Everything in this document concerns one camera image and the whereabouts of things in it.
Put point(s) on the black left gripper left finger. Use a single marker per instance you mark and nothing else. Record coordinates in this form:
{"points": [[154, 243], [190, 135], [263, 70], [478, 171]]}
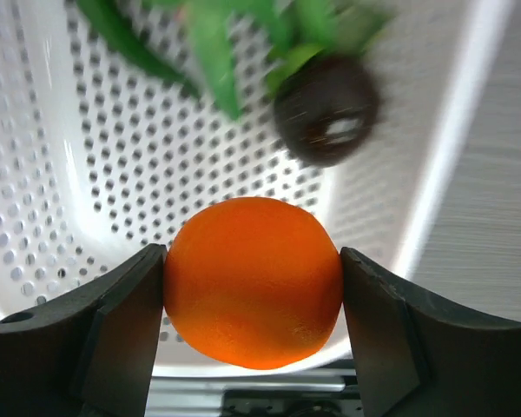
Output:
{"points": [[89, 352]]}

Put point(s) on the dark brown mangosteen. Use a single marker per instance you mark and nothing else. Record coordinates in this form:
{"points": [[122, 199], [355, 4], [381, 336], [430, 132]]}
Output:
{"points": [[326, 109]]}

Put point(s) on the pink dragon fruit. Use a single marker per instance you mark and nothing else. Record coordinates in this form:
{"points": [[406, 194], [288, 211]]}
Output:
{"points": [[297, 33]]}

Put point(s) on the white perforated plastic basket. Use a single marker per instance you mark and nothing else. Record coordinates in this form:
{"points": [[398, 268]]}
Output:
{"points": [[98, 160]]}

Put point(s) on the orange tangerine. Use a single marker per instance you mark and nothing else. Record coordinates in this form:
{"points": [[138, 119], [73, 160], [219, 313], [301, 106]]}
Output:
{"points": [[253, 282]]}

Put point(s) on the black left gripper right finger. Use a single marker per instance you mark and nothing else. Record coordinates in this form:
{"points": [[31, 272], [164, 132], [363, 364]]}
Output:
{"points": [[417, 353]]}

